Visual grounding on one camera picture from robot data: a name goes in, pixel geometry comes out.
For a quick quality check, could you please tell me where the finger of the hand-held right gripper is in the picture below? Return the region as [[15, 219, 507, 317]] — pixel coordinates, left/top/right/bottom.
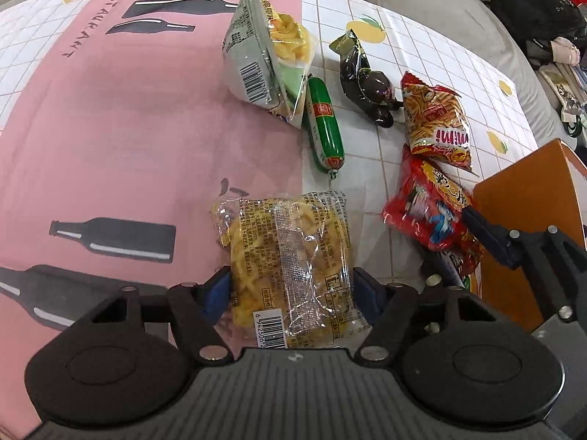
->
[[461, 206, 587, 326]]

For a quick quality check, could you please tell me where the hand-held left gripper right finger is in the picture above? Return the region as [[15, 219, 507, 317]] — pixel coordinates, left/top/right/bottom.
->
[[353, 266, 510, 364]]

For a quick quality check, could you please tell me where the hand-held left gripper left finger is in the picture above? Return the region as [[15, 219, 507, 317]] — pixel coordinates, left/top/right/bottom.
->
[[69, 265, 236, 364]]

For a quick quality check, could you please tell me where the orange cardboard box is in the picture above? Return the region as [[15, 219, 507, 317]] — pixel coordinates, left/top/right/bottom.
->
[[468, 138, 587, 333]]

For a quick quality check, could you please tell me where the red cartoon snack packet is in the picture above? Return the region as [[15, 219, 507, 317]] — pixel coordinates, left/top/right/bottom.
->
[[382, 144, 486, 280]]

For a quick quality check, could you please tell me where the yellow noodle snack packet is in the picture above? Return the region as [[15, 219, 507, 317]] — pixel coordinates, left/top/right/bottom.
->
[[210, 190, 368, 349]]

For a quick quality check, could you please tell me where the orange stick snack packet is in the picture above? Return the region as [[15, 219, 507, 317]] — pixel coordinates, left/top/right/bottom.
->
[[401, 71, 474, 172]]

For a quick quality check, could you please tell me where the green sausage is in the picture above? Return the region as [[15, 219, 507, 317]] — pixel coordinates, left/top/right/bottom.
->
[[305, 74, 346, 177]]

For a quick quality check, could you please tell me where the dark glossy snack packet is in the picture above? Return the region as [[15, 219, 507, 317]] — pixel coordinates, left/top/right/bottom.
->
[[329, 29, 404, 128]]

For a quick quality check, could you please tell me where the clear green cup snack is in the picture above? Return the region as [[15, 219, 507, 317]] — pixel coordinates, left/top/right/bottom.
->
[[222, 0, 318, 128]]

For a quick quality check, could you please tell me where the pile of magazines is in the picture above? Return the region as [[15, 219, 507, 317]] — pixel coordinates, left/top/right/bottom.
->
[[539, 62, 587, 140]]

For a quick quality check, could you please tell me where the pink and white printed tablecloth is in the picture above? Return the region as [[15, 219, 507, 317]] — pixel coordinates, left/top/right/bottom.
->
[[0, 0, 539, 440]]

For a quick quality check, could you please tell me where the pale pink cloth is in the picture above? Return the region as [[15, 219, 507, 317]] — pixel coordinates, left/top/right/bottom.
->
[[548, 37, 579, 66]]

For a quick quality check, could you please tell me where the black bag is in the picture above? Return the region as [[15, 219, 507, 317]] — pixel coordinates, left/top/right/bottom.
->
[[486, 0, 587, 62]]

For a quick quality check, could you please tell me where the beige sofa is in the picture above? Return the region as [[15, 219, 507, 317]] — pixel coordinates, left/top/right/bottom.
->
[[0, 0, 562, 147]]

